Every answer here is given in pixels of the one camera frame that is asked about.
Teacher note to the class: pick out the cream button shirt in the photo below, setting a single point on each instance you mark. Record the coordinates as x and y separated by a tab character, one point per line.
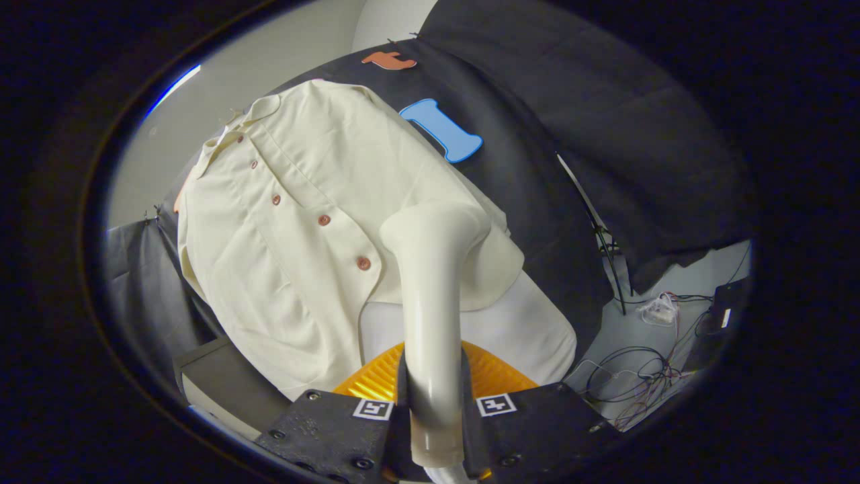
302	202

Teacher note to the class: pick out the black device box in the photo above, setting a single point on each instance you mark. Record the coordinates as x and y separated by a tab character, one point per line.
722	306

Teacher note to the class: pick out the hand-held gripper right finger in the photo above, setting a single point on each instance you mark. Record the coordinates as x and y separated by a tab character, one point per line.
537	430

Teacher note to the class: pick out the grey cabinet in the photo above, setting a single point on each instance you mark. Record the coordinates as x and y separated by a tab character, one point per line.
228	383

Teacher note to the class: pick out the ceiling light panel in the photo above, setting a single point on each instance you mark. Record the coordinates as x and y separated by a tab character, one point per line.
173	91

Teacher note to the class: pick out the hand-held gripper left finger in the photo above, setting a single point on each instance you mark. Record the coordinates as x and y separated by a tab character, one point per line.
329	430

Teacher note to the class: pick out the thin metal stand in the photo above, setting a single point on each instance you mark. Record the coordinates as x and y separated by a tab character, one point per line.
605	249

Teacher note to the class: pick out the black backdrop cloth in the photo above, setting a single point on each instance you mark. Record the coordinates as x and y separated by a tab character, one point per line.
537	101

